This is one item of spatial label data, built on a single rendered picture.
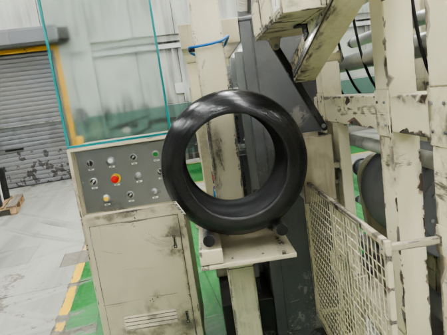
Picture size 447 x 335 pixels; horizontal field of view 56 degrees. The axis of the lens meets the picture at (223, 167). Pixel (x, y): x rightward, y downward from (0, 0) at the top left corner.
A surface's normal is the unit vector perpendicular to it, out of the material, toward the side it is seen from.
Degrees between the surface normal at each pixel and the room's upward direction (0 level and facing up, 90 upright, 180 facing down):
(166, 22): 90
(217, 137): 90
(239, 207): 80
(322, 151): 90
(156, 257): 90
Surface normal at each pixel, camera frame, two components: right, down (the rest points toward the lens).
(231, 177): 0.06, 0.16
